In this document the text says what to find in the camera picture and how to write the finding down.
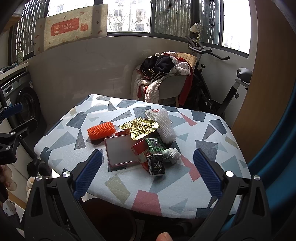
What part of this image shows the white tissue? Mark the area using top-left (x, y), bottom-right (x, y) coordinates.
top-left (162, 148), bottom-right (181, 165)

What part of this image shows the clear plastic blister pack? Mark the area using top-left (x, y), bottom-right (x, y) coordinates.
top-left (104, 135), bottom-right (139, 168)

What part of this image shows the orange foam fruit net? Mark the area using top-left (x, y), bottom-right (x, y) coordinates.
top-left (87, 122), bottom-right (116, 141)

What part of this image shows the black small packet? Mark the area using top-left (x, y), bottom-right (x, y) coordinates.
top-left (147, 154), bottom-right (165, 176)

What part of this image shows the white foam fruit net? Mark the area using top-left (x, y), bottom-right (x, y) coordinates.
top-left (156, 108), bottom-right (177, 144)

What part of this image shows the green snack wrapper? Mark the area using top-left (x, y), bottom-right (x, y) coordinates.
top-left (145, 138), bottom-right (165, 155)

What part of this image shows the red cigarette box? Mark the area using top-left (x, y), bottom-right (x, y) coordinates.
top-left (131, 140), bottom-right (151, 172)

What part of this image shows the gold foil wrapper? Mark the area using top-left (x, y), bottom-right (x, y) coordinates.
top-left (119, 117), bottom-right (159, 140)

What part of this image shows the crushed red soda can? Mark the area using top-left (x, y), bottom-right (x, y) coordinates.
top-left (112, 129), bottom-right (130, 137)

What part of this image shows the white paper wrapper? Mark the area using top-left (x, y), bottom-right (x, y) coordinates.
top-left (144, 109), bottom-right (159, 120)

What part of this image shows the person's left hand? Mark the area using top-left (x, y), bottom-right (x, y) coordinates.
top-left (0, 165), bottom-right (17, 191)

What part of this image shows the person's right hand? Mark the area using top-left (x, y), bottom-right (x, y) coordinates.
top-left (156, 232), bottom-right (173, 241)

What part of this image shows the grey washing machine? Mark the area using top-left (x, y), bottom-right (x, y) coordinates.
top-left (1, 68), bottom-right (47, 132)

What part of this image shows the geometric patterned table cover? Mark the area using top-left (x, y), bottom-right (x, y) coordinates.
top-left (34, 94), bottom-right (251, 218)

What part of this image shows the blue curtain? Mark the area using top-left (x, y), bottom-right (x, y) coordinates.
top-left (219, 83), bottom-right (296, 235)

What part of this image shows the black exercise bike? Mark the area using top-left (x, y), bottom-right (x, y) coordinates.
top-left (184, 36), bottom-right (253, 120)

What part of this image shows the beige armchair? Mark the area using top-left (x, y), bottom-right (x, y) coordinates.
top-left (130, 52), bottom-right (198, 107)

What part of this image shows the wooden panel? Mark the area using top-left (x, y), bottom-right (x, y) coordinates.
top-left (232, 1), bottom-right (295, 162)

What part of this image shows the white cap on bike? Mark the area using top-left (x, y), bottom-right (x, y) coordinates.
top-left (190, 23), bottom-right (203, 33)

